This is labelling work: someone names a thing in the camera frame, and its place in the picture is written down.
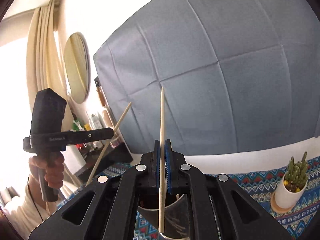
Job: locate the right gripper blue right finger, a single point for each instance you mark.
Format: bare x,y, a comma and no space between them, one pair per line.
168,152

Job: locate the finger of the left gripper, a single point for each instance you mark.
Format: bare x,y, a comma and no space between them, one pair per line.
101,134

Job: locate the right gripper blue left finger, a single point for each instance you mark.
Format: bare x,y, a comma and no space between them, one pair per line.
155,162

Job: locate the wooden chopstick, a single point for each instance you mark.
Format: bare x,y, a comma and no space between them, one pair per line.
106,146
162,173

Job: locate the person's left hand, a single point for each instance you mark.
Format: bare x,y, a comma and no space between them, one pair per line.
53,173

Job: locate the grey spray bottle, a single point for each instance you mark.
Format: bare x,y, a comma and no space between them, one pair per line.
96,124

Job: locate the green bottle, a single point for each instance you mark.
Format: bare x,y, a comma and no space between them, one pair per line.
77,126

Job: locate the dark side table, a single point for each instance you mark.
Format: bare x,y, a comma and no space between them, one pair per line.
120,154

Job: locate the black cylindrical utensil holder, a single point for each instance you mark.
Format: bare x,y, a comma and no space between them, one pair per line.
176,217

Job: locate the white shirt torso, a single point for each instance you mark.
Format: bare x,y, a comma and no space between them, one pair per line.
23,214

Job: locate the blue patterned tablecloth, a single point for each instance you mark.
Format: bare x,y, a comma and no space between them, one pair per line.
293,210

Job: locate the grey-blue backdrop cloth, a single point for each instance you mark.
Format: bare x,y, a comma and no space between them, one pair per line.
238,75

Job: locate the round wooden coaster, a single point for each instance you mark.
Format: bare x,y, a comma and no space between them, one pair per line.
287,202

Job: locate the white pot with cactus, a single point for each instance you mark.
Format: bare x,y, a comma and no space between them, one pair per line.
294,180

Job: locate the wooden brush on wall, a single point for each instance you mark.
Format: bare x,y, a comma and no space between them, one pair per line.
100,92

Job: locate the round wall mirror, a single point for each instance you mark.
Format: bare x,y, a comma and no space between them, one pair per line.
77,65

